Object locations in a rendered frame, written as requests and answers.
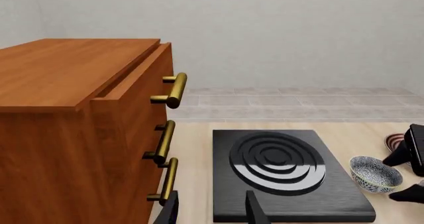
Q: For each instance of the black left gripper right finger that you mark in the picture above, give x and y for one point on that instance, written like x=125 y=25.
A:
x=254 y=210

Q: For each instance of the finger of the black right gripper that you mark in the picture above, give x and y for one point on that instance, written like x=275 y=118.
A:
x=399 y=157
x=410 y=194

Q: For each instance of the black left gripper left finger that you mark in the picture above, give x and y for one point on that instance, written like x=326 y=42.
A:
x=171 y=209

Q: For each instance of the plate with red rings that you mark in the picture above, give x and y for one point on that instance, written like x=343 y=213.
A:
x=393 y=140

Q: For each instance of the black white patterned bowl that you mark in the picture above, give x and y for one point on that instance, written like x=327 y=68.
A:
x=371 y=176

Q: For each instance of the flat black stove plate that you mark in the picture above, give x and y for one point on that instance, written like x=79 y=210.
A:
x=281 y=184

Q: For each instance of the wooden cabinet drawer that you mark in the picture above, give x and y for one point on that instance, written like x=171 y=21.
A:
x=132 y=89
x=136 y=184
x=142 y=142

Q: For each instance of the wooden cabinet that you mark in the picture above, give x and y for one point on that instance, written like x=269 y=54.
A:
x=43 y=134

